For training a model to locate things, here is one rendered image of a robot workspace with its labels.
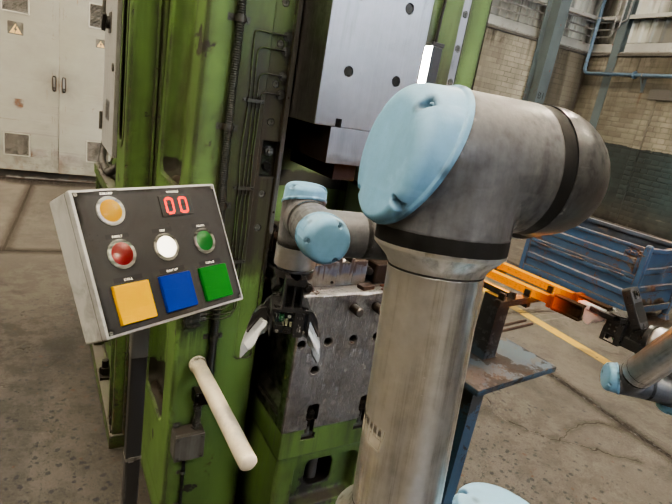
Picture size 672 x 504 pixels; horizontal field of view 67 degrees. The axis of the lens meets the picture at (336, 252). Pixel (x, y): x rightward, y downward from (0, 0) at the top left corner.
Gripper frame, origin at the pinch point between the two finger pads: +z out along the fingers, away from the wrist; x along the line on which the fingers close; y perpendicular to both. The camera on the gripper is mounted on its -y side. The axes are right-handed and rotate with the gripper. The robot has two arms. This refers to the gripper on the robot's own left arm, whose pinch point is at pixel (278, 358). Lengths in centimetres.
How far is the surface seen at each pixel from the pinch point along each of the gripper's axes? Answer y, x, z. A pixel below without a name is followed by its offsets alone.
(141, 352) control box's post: -20.3, -28.6, 12.0
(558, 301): -29, 79, -7
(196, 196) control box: -27.0, -20.0, -24.2
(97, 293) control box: -1.9, -34.0, -9.9
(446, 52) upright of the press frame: -72, 48, -69
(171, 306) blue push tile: -8.9, -21.8, -5.3
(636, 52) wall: -734, 631, -207
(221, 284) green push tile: -19.2, -12.5, -6.8
